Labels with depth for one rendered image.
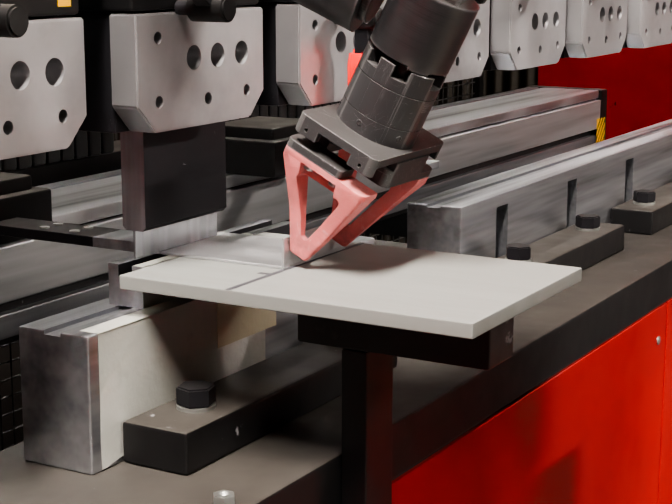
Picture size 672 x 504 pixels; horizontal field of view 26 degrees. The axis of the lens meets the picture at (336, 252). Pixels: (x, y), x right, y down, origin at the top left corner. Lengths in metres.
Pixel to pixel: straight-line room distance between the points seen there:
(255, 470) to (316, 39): 0.35
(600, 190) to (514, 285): 0.84
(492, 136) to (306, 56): 1.01
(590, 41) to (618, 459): 0.47
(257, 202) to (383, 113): 0.63
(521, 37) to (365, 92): 0.55
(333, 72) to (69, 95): 0.32
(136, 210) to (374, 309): 0.22
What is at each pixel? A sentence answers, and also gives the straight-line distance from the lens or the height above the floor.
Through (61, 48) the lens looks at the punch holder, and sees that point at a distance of 0.89.
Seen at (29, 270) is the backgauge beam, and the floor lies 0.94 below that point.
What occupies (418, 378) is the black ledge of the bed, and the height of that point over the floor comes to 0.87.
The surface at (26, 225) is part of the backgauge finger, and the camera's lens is 1.16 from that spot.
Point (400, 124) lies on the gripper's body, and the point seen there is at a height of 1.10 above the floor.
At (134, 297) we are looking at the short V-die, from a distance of 1.03.
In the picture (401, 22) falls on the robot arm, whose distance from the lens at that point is 0.94.
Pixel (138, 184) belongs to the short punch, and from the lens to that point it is 1.02.
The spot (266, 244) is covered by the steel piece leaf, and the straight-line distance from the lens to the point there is 1.08.
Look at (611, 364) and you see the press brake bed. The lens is 1.52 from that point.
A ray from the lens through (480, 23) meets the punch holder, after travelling 1.40.
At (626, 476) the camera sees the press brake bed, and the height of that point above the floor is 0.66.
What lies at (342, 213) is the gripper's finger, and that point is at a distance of 0.96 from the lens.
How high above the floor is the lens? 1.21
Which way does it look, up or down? 12 degrees down
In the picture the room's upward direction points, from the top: straight up
